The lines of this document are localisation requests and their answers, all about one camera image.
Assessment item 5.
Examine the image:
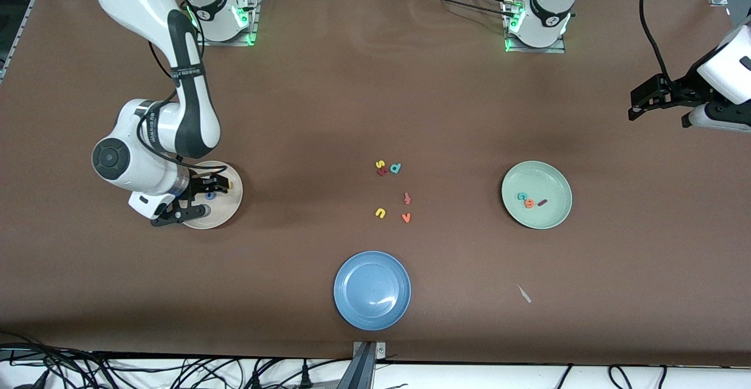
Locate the beige round plate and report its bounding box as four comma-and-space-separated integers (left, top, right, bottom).
176, 161, 243, 229

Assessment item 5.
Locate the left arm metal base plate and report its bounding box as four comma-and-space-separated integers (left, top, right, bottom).
503, 0, 567, 54

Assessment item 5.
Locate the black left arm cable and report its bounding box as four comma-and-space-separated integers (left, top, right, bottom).
640, 0, 672, 79

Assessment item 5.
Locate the brown table mat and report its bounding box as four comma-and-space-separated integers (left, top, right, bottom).
0, 0, 751, 366

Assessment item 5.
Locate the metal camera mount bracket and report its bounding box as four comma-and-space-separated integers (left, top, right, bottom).
337, 341, 388, 389

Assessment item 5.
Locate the blue round plate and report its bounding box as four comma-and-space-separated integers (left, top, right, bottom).
333, 251, 411, 331

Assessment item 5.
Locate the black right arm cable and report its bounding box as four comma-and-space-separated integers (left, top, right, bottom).
136, 0, 229, 172

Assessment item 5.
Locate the green round plate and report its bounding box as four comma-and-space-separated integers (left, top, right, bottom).
501, 161, 573, 229

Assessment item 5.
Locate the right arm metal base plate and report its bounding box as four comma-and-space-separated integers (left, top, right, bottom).
197, 0, 260, 46

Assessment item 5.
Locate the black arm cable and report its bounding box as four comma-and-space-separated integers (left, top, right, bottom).
640, 0, 672, 79
136, 0, 229, 172

